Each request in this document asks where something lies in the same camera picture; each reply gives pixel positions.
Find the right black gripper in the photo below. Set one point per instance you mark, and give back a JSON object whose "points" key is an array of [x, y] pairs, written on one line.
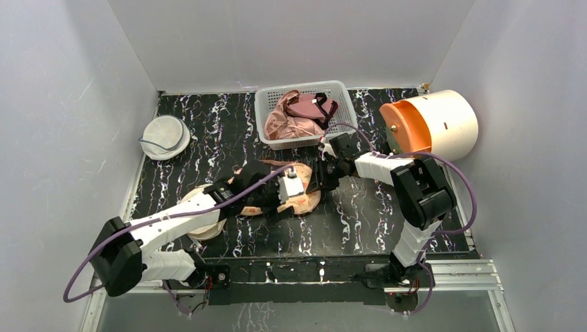
{"points": [[327, 173]]}

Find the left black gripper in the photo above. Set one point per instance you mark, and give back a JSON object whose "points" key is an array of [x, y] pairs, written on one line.
{"points": [[271, 213]]}

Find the peach patterned mesh laundry bag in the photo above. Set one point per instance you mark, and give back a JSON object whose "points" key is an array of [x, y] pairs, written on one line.
{"points": [[298, 198]]}

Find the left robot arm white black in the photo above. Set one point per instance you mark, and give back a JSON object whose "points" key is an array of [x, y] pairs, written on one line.
{"points": [[128, 253]]}

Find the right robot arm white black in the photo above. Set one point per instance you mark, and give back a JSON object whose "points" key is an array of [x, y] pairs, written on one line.
{"points": [[423, 194]]}

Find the pink bra black trim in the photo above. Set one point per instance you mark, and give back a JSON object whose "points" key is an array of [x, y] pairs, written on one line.
{"points": [[317, 107]]}

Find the round white mesh laundry bag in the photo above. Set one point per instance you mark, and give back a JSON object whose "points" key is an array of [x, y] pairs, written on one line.
{"points": [[164, 138]]}

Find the white plastic basket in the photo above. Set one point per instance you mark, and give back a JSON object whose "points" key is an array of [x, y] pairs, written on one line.
{"points": [[344, 120]]}

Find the pink satin garment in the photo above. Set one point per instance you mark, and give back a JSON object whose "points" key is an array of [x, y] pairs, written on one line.
{"points": [[280, 125]]}

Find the white orange toy washing drum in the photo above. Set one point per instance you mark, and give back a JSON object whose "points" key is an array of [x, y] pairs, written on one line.
{"points": [[442, 123]]}

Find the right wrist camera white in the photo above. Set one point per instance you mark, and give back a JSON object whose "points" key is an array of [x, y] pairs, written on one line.
{"points": [[325, 149]]}

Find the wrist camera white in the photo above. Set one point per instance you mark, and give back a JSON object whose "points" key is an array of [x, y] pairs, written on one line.
{"points": [[290, 185], [325, 149]]}

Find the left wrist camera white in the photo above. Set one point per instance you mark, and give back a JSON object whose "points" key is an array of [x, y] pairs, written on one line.
{"points": [[290, 185]]}

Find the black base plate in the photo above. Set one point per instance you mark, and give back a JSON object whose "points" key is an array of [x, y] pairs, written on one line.
{"points": [[363, 278]]}

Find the aluminium frame rail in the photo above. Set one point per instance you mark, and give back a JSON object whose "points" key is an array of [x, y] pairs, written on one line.
{"points": [[448, 275]]}

